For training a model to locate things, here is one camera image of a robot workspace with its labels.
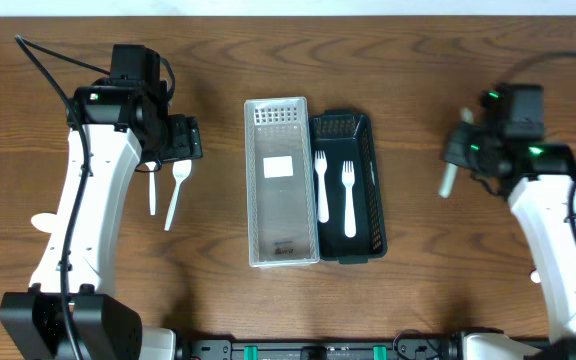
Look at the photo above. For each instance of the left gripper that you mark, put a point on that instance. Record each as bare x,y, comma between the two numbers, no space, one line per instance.
182,138

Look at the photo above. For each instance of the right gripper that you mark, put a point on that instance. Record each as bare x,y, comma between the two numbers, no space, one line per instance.
457,145

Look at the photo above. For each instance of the white plastic spoon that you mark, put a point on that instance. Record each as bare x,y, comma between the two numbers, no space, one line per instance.
534,277
152,190
180,171

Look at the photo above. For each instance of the white plastic fork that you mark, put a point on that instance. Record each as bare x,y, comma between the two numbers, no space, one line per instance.
451,169
320,166
348,181

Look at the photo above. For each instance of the clear plastic perforated basket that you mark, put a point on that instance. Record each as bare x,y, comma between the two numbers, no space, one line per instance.
281,204

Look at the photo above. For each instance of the black plastic perforated basket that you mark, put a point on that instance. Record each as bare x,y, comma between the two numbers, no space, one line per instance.
346,135

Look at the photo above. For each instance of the white plastic spoon horizontal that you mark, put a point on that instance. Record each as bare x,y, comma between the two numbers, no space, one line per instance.
45,222

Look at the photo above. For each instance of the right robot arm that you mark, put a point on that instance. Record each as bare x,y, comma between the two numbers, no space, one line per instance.
538,181

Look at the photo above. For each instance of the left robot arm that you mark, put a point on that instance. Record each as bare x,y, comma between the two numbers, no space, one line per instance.
118,126

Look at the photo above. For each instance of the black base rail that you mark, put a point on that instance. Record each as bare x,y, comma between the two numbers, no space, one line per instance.
402,347

